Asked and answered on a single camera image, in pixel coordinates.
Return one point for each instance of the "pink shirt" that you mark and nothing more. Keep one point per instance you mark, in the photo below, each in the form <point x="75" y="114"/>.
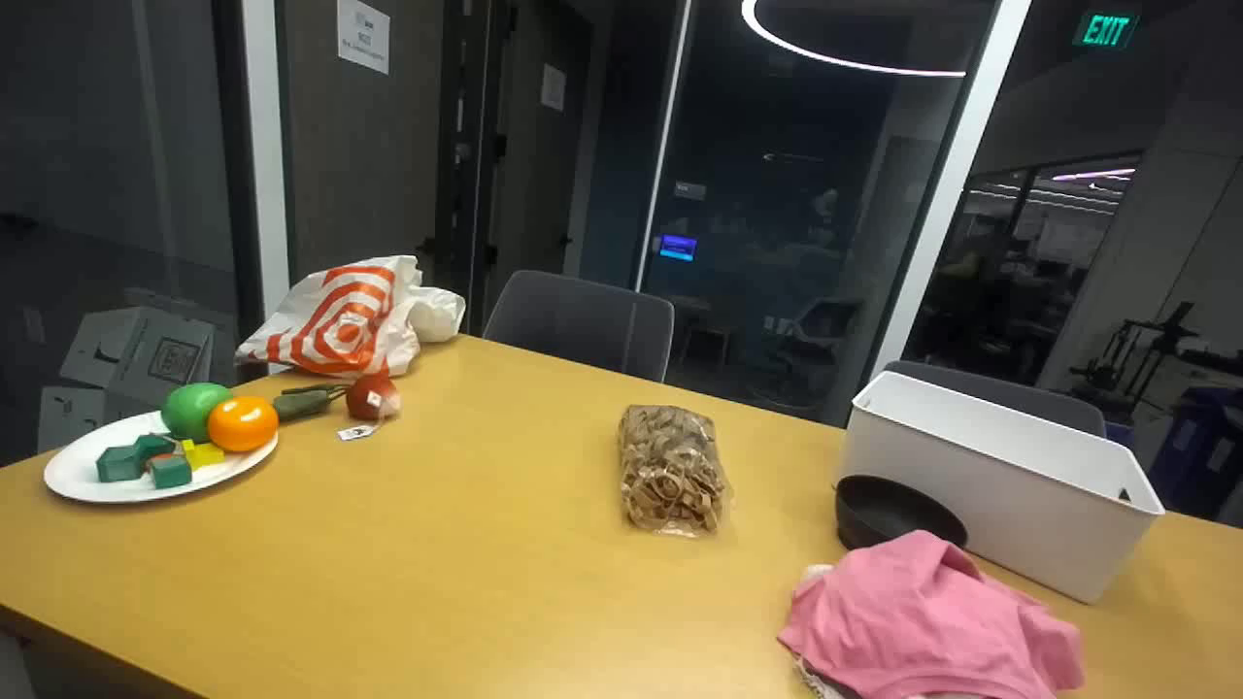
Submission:
<point x="916" y="619"/>

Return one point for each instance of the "grey office chair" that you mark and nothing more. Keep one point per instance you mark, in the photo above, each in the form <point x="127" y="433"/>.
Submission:
<point x="582" y="321"/>

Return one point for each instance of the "clear bag of snacks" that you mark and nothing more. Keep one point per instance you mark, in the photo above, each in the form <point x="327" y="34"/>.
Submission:
<point x="669" y="470"/>

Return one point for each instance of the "red white shopping bag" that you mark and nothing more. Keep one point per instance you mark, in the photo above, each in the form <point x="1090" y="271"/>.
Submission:
<point x="358" y="321"/>

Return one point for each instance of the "red toy apple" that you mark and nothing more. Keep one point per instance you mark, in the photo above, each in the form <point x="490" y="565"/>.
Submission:
<point x="374" y="398"/>

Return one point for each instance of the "black bowl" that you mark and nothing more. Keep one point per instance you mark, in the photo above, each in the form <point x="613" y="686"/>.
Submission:
<point x="874" y="509"/>

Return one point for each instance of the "green toy cucumber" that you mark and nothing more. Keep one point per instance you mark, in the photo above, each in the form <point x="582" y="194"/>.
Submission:
<point x="305" y="403"/>

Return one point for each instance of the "orange toy ball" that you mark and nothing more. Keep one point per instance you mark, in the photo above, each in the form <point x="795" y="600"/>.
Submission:
<point x="243" y="425"/>

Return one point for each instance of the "white paper notice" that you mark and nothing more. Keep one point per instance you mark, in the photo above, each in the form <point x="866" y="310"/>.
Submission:
<point x="364" y="35"/>

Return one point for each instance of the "yellow toy block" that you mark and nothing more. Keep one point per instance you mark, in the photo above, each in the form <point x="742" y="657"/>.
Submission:
<point x="198" y="452"/>

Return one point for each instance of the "green toy ball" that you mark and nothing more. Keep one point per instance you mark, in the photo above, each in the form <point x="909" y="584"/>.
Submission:
<point x="186" y="409"/>

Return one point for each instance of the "white plastic bin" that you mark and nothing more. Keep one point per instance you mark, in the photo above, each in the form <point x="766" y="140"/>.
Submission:
<point x="1041" y="499"/>

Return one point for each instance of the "teal toy block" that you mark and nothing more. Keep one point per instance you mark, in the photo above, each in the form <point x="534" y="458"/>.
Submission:
<point x="169" y="470"/>

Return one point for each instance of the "cardboard box behind glass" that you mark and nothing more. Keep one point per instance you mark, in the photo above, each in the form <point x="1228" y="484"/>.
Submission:
<point x="116" y="361"/>

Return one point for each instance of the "dark green toy block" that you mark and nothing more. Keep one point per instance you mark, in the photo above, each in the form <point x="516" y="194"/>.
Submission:
<point x="120" y="462"/>

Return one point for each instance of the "white plate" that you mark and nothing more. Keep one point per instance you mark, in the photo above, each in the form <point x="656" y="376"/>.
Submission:
<point x="72" y="470"/>

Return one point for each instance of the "green exit sign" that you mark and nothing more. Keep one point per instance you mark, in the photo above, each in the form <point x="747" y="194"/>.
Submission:
<point x="1104" y="30"/>

